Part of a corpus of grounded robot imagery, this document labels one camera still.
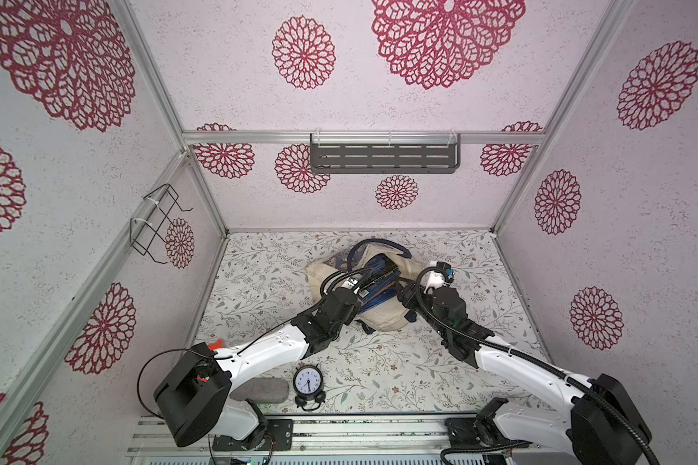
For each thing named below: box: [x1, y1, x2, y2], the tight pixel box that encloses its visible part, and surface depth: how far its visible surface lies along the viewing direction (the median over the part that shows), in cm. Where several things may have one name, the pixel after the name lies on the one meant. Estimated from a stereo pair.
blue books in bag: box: [355, 252, 402, 313], surface depth 97 cm
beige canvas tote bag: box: [306, 243, 426, 332], surface depth 96 cm
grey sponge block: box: [229, 377, 290, 404], surface depth 80 cm
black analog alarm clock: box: [292, 363, 326, 411], surface depth 81 cm
